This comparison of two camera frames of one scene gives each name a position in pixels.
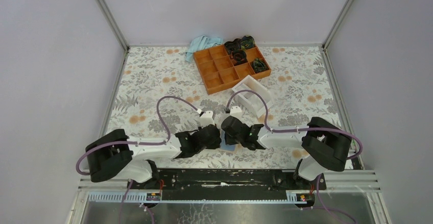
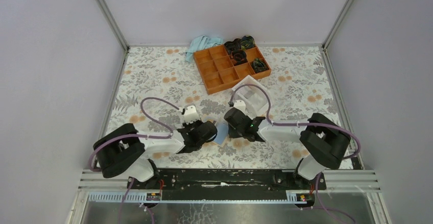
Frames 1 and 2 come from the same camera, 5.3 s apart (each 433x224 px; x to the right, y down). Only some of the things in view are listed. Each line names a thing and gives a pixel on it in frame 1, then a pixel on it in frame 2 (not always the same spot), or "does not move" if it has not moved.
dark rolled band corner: (247, 41) does not move
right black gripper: (229, 141) -> (232, 134)
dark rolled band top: (234, 45) does not move
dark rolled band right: (259, 66) does not move
